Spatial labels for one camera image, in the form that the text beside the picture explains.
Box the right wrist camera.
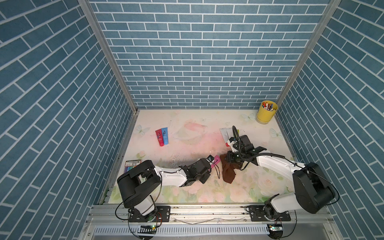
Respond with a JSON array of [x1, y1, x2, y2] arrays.
[[229, 126, 242, 153]]

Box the white pink-cap toothpaste tube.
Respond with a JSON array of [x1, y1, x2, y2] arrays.
[[220, 128, 234, 147]]

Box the red toothpaste tube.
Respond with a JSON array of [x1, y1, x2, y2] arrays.
[[156, 129, 165, 147]]

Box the colourful card on table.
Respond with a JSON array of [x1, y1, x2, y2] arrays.
[[124, 160, 142, 173]]

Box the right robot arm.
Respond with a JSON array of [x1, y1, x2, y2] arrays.
[[226, 135, 339, 219]]

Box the yellow cup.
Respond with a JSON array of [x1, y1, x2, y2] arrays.
[[256, 100, 279, 125]]

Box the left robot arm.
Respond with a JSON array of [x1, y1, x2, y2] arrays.
[[117, 155, 214, 216]]

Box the magenta toothpaste tube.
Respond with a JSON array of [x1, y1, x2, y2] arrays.
[[211, 155, 221, 169]]

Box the brown cloth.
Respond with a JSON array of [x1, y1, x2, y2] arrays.
[[220, 154, 243, 184]]

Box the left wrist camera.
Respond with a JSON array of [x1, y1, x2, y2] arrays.
[[207, 155, 215, 163]]

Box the blue toothpaste tube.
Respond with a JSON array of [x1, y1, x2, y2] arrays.
[[162, 127, 169, 145]]

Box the pens in cup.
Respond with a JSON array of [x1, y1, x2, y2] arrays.
[[262, 102, 274, 112]]

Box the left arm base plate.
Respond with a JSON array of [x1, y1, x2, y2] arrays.
[[129, 206, 171, 223]]

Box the aluminium front rail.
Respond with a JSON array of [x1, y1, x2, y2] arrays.
[[86, 203, 334, 225]]

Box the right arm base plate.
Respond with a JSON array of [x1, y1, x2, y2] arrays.
[[246, 205, 291, 222]]

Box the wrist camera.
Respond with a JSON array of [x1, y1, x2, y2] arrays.
[[207, 155, 215, 163], [229, 126, 242, 153]]

